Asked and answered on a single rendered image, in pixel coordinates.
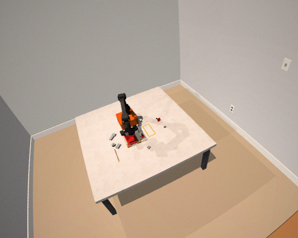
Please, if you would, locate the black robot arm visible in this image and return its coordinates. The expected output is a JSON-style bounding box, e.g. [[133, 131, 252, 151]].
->
[[118, 93, 135, 136]]

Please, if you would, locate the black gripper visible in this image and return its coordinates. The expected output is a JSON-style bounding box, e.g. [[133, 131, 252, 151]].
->
[[120, 125, 138, 137]]

